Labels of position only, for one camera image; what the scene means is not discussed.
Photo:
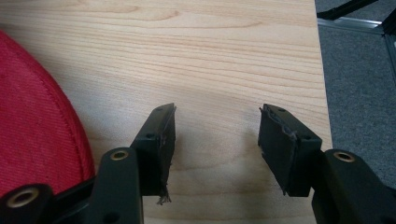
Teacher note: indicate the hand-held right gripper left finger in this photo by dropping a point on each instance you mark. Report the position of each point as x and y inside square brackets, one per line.
[154, 155]

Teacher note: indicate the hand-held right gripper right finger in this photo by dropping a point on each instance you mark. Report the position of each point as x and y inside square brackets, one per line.
[285, 155]

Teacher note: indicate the red cloth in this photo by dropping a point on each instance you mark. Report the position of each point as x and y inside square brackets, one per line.
[34, 124]

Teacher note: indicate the black metal stand leg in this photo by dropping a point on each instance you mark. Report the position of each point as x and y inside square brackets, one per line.
[342, 8]

